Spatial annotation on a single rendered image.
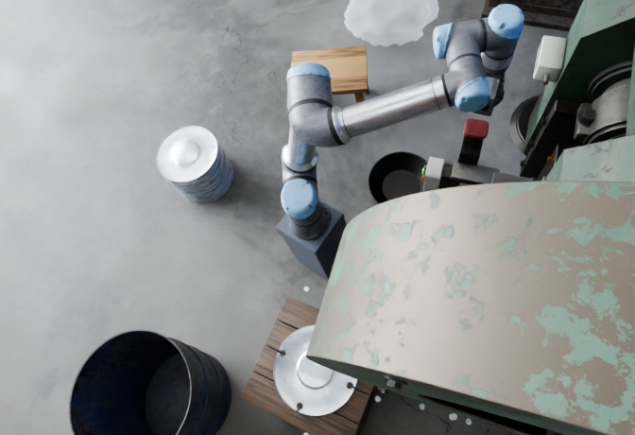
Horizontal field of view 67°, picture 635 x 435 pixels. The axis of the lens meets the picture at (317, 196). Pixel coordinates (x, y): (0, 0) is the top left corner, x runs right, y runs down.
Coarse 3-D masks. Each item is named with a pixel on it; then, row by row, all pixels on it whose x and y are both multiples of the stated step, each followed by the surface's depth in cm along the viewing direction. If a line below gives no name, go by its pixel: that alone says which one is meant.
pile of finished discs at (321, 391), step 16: (288, 336) 169; (304, 336) 169; (288, 352) 168; (304, 352) 167; (288, 368) 166; (304, 368) 164; (320, 368) 164; (288, 384) 164; (304, 384) 162; (320, 384) 162; (336, 384) 161; (288, 400) 162; (304, 400) 161; (320, 400) 160; (336, 400) 159
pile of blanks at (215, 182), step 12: (216, 156) 218; (216, 168) 220; (228, 168) 231; (168, 180) 217; (204, 180) 217; (216, 180) 224; (228, 180) 233; (180, 192) 229; (192, 192) 224; (204, 192) 226; (216, 192) 230
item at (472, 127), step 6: (468, 120) 147; (474, 120) 147; (480, 120) 147; (468, 126) 146; (474, 126) 146; (480, 126) 146; (486, 126) 145; (468, 132) 146; (474, 132) 145; (480, 132) 145; (486, 132) 145; (480, 138) 145
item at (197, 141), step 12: (180, 132) 224; (192, 132) 224; (204, 132) 222; (168, 144) 223; (180, 144) 221; (192, 144) 220; (204, 144) 220; (216, 144) 219; (156, 156) 221; (168, 156) 220; (180, 156) 219; (192, 156) 218; (204, 156) 217; (168, 168) 218; (180, 168) 217; (192, 168) 216; (204, 168) 215; (180, 180) 214; (192, 180) 213
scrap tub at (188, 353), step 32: (96, 352) 166; (128, 352) 181; (160, 352) 198; (192, 352) 175; (96, 384) 173; (128, 384) 191; (160, 384) 205; (192, 384) 157; (224, 384) 192; (96, 416) 170; (128, 416) 188; (160, 416) 199; (192, 416) 158; (224, 416) 193
